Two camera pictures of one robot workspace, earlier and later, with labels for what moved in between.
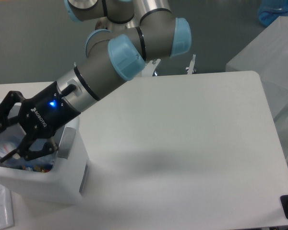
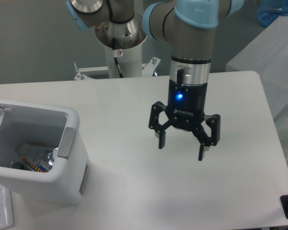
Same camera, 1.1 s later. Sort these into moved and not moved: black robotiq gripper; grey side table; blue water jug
Moved: black robotiq gripper
Not moved: grey side table; blue water jug
